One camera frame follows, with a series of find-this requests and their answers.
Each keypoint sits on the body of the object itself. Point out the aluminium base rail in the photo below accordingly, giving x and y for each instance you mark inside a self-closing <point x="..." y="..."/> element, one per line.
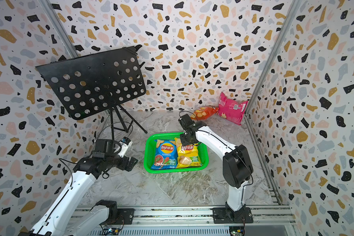
<point x="269" y="220"/>

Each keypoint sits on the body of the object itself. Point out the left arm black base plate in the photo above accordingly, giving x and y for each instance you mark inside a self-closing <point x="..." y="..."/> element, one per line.
<point x="120" y="216"/>

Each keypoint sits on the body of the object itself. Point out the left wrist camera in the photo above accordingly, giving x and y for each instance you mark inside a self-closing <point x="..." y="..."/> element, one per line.
<point x="125" y="143"/>

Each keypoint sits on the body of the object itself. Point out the pink snack bag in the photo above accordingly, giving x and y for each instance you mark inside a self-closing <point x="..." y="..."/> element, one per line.
<point x="231" y="110"/>

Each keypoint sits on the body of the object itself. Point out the green plastic basket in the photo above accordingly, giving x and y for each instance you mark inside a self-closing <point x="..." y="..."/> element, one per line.
<point x="150" y="150"/>

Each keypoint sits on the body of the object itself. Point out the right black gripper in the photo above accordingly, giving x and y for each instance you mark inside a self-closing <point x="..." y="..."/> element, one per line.
<point x="182" y="142"/>

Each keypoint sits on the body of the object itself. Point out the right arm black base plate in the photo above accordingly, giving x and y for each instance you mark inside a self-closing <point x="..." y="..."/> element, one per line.
<point x="225" y="215"/>

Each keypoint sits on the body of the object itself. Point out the blue Lay's chips bag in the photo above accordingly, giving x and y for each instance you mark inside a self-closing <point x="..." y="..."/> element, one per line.
<point x="166" y="155"/>

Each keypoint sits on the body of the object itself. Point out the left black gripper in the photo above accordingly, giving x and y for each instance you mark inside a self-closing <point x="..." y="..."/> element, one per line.
<point x="113" y="150"/>

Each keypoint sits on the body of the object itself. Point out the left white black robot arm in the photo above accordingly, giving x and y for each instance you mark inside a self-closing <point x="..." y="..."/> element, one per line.
<point x="55" y="222"/>

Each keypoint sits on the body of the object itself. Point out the red Lay's chips bag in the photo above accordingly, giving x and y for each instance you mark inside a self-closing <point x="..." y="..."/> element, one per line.
<point x="203" y="113"/>

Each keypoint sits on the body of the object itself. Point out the black perforated music stand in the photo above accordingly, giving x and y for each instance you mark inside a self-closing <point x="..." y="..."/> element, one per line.
<point x="95" y="83"/>

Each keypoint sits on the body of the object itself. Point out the yellow Lay's chips bag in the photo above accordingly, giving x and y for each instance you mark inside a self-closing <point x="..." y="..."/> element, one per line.
<point x="188" y="156"/>

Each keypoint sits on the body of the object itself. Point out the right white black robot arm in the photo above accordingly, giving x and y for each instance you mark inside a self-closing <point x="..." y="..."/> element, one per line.
<point x="237" y="168"/>

